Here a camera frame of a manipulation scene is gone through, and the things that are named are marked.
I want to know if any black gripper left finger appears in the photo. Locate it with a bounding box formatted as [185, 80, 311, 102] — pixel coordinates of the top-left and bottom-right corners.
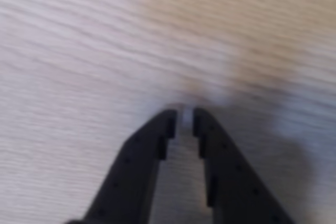
[65, 109, 177, 224]

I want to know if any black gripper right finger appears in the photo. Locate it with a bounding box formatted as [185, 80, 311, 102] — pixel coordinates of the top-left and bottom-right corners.
[193, 108, 295, 224]

